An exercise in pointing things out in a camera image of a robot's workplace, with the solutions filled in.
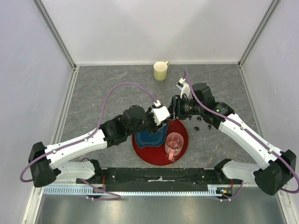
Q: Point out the yellow-green ceramic mug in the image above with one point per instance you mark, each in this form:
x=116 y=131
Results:
x=160 y=70

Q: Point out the pink glass mug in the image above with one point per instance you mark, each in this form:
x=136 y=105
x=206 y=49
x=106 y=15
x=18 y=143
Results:
x=173 y=145

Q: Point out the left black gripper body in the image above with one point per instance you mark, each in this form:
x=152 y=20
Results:
x=149 y=122

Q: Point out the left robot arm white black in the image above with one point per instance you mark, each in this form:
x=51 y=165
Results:
x=45 y=162

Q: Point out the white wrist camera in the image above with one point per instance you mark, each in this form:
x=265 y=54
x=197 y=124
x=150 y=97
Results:
x=160 y=112
x=184 y=88

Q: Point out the blue leaf-shaped dish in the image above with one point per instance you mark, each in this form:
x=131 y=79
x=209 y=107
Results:
x=147 y=139

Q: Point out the slotted cable duct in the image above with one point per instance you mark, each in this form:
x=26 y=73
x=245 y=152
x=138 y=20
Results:
x=86 y=190

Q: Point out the aluminium frame post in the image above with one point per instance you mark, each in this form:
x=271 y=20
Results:
x=260 y=28
x=52 y=28

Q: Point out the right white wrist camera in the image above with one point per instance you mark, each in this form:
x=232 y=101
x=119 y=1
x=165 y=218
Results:
x=184 y=88

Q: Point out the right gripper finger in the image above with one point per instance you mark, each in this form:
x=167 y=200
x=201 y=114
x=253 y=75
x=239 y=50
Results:
x=172 y=115
x=171 y=106

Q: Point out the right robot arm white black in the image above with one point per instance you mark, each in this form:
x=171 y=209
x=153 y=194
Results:
x=273 y=168

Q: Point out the right aluminium frame post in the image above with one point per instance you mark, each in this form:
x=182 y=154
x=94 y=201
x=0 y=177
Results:
x=260 y=28

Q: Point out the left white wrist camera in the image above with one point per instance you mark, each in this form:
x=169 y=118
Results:
x=160 y=112

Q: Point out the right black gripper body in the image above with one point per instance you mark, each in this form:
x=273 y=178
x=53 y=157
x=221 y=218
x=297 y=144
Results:
x=181 y=104

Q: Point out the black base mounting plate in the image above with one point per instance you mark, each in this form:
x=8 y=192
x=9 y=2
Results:
x=158 y=179

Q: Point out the left aluminium frame post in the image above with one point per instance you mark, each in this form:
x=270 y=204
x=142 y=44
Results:
x=52 y=28

